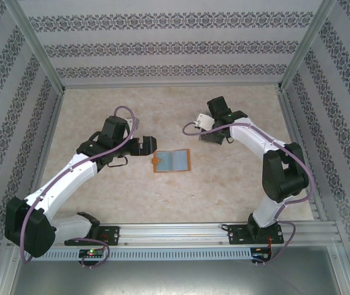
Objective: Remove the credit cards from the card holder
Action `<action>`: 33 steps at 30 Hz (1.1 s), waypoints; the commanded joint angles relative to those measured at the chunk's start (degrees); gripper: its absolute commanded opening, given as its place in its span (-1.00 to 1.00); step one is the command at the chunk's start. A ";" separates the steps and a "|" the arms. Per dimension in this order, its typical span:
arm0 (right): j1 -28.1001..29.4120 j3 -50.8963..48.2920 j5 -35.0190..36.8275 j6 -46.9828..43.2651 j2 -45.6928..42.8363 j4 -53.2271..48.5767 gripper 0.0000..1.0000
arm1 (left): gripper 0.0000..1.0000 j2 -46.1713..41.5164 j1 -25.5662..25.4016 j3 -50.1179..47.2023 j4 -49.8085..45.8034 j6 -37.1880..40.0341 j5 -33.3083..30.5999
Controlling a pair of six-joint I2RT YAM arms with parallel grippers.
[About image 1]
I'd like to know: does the orange card holder wallet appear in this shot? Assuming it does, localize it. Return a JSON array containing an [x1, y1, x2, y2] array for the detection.
[[152, 148, 192, 174]]

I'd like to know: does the left controller circuit board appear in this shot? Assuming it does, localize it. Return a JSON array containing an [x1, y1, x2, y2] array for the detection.
[[79, 248, 107, 259]]

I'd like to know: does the controller circuit board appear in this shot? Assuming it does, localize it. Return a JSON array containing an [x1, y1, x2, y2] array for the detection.
[[252, 251, 273, 262], [79, 248, 107, 259]]

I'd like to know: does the grey sheet metal panel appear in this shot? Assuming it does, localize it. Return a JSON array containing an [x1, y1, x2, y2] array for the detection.
[[0, 244, 350, 295]]

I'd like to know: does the right controller circuit board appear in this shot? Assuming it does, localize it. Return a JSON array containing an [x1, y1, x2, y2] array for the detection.
[[252, 251, 273, 262]]

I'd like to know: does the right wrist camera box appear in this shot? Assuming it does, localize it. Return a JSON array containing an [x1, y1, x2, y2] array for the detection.
[[194, 112, 214, 132]]

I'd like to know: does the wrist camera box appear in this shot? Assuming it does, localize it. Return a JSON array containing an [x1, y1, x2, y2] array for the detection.
[[125, 117, 141, 132], [194, 112, 214, 132]]

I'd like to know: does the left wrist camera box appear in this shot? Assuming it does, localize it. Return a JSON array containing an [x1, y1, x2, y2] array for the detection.
[[125, 117, 141, 132]]

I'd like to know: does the thin black left camera cable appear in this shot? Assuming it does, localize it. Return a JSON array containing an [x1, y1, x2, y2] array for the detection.
[[107, 155, 130, 168]]

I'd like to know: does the left aluminium side rail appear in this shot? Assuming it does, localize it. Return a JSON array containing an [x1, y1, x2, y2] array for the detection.
[[20, 92, 65, 225]]

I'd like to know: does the aluminium side rail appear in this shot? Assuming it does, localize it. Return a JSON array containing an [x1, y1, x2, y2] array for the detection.
[[278, 91, 329, 221], [20, 92, 65, 225]]

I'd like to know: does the aluminium mounting rail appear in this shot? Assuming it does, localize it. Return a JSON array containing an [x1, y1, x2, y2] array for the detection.
[[7, 223, 343, 246]]

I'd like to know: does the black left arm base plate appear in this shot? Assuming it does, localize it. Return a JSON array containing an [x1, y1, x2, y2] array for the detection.
[[64, 226, 121, 247]]

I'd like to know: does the right aluminium side rail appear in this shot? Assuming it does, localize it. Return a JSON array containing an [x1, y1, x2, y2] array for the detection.
[[278, 91, 329, 221]]

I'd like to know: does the slotted grey cable duct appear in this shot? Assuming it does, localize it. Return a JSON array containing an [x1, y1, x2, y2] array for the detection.
[[20, 247, 253, 262]]

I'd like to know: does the right aluminium frame post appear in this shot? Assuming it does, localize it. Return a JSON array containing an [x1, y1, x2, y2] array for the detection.
[[277, 0, 339, 92]]

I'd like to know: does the aluminium frame post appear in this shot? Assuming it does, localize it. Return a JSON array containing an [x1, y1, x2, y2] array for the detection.
[[2, 0, 66, 93], [277, 0, 339, 92]]

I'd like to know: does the left aluminium frame post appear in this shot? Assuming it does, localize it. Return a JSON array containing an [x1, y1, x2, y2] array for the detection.
[[2, 0, 66, 93]]

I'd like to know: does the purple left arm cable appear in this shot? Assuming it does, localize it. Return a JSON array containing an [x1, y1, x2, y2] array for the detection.
[[19, 105, 141, 267]]

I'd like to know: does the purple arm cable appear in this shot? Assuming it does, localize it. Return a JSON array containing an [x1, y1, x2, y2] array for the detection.
[[182, 121, 316, 267], [19, 105, 141, 267]]

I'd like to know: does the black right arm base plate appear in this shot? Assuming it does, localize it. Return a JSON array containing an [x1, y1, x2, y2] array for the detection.
[[227, 224, 286, 246]]

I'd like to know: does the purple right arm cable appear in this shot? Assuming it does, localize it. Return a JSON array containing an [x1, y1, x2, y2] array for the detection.
[[182, 121, 316, 267]]

